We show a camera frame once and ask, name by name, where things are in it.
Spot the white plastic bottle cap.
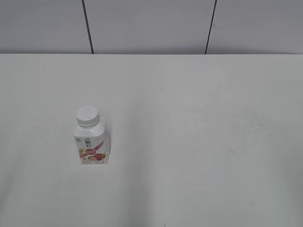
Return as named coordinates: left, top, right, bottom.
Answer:
left=76, top=106, right=100, bottom=128

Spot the white strawberry yogurt drink bottle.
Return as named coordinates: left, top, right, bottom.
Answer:
left=72, top=117, right=111, bottom=165

